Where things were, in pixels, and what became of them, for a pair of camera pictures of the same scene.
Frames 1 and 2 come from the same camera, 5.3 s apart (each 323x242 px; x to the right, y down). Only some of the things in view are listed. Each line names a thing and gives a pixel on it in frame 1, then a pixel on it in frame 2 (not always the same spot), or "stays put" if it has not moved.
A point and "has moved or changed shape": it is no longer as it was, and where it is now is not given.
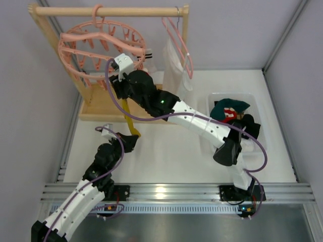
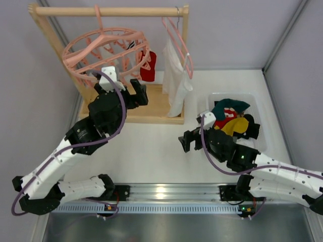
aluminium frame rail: [152, 199] stays put
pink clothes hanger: [191, 75] stays put
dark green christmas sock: [217, 111] stays put
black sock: [250, 127] stays put
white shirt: [175, 79] stays put
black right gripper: [117, 84] → [198, 139]
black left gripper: [123, 140] → [129, 96]
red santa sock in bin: [230, 114] stays put
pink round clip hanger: [90, 49] has moved or changed shape
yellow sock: [133, 131] has moved or changed shape
